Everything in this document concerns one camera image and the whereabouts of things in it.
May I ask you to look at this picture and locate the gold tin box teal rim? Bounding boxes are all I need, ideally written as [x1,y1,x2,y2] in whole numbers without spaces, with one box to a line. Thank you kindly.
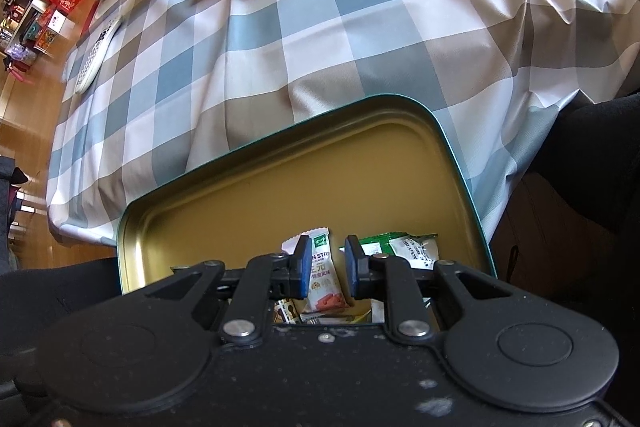
[115,94,499,339]

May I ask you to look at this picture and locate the white packet with orange picture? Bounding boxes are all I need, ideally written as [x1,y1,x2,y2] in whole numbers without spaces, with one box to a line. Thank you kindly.
[281,227,351,314]

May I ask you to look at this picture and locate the white packet with green stripes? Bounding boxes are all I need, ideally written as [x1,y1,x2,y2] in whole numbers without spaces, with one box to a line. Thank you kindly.
[345,231,440,274]

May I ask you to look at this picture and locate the person's dark trousers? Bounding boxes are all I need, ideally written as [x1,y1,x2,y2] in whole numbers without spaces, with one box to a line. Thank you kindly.
[0,93,640,427]

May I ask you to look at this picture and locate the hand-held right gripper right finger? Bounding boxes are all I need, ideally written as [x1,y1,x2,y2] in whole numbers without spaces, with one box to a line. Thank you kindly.
[343,234,516,343]

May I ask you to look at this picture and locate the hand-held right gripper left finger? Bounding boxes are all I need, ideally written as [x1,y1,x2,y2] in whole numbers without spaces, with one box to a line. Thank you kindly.
[145,235,312,347]

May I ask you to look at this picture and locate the white remote control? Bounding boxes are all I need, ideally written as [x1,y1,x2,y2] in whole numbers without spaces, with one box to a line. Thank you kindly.
[74,17,124,94]

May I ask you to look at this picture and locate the brown and gold patterned packet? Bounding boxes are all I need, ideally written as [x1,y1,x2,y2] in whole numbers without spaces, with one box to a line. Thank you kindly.
[273,299,301,326]

